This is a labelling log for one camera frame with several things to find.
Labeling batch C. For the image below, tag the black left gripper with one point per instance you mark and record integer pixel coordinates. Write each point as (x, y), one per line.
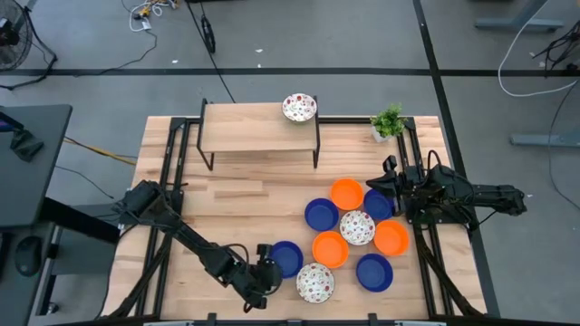
(258, 280)

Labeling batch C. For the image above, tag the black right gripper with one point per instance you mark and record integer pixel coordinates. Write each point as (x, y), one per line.
(403, 190)

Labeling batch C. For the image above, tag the blue plastic mini bowl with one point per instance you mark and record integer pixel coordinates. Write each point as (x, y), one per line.
(289, 259)
(374, 272)
(377, 206)
(321, 214)

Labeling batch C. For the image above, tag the white floral mini bowl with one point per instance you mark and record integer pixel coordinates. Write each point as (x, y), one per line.
(299, 107)
(315, 283)
(357, 227)

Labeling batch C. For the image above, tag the orange plastic mini bowl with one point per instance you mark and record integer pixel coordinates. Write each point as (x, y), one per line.
(391, 237)
(346, 194)
(330, 249)

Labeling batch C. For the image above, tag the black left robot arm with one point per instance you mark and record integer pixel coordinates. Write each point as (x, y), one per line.
(181, 228)

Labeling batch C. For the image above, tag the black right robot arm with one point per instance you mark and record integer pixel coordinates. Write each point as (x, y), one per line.
(457, 194)

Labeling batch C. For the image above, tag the small green potted plant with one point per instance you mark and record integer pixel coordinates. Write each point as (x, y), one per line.
(387, 121)

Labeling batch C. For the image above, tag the wooden shelf black metal legs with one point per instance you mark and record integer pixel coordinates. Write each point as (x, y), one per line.
(254, 127)

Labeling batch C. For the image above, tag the grey table leg base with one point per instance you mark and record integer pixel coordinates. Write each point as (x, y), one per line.
(516, 23)
(544, 139)

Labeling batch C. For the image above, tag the dark side table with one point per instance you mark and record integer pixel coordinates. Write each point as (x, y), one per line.
(72, 217)

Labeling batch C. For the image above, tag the black computer mouse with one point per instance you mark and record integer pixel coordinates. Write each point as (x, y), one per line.
(28, 256)

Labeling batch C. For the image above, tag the black desk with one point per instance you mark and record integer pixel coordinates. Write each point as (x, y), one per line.
(31, 181)

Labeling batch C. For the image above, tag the black floor fan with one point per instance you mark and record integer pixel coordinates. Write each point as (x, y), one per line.
(13, 36)

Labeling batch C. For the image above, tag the black aluminium table frame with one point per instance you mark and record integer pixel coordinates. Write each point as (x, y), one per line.
(344, 120)

